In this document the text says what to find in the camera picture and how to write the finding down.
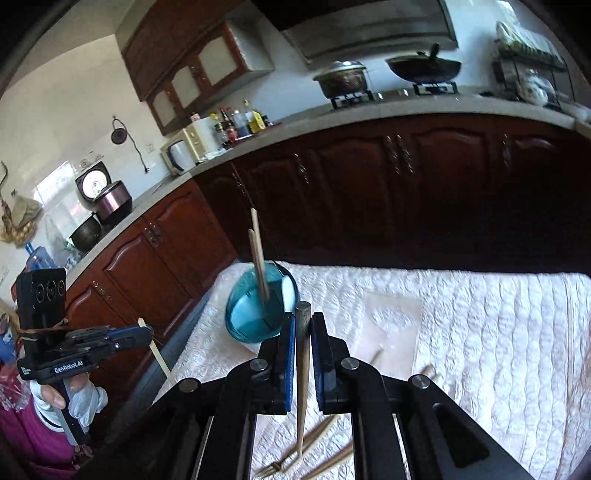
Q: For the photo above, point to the range hood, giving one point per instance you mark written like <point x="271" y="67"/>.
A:
<point x="324" y="31"/>

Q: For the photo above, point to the yellow oil bottle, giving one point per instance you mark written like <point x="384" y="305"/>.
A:
<point x="254" y="118"/>

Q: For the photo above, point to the black round pot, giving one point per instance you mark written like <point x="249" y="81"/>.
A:
<point x="87" y="234"/>

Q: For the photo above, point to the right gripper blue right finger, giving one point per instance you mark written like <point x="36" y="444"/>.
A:
<point x="336" y="373"/>

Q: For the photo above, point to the black wok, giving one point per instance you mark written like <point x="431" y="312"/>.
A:
<point x="425" y="68"/>

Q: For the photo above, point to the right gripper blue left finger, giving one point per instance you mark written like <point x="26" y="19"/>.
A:
<point x="273" y="370"/>

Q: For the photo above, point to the grey kitchen countertop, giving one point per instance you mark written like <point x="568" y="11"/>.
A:
<point x="307" y="123"/>

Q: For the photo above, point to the dark brown chopstick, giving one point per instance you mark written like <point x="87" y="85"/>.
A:
<point x="303" y="319"/>
<point x="336" y="460"/>

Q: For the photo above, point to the dark sauce bottle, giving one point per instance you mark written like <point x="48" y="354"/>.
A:
<point x="231" y="135"/>

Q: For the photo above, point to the white utensil cup teal rim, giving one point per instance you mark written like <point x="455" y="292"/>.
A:
<point x="250" y="319"/>

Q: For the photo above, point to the cooking pot with lid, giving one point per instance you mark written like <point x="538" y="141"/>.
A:
<point x="343" y="78"/>

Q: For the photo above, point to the blue water jug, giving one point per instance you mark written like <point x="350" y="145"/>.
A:
<point x="38" y="258"/>

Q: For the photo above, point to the dark wooden lower cabinets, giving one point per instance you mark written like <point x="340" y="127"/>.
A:
<point x="477" y="192"/>

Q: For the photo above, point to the white gloved left hand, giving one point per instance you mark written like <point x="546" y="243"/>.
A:
<point x="85" y="401"/>

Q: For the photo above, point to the rice cooker open lid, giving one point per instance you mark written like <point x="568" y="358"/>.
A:
<point x="109" y="199"/>

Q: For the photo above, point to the dark wooden cabinets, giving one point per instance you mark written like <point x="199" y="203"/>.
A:
<point x="184" y="56"/>
<point x="477" y="192"/>

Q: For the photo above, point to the dish drying rack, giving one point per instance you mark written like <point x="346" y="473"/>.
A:
<point x="529" y="66"/>

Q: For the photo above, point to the dark wooden upper cabinets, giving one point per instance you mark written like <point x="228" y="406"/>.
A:
<point x="184" y="56"/>

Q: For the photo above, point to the white microwave oven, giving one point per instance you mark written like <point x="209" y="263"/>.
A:
<point x="195" y="144"/>

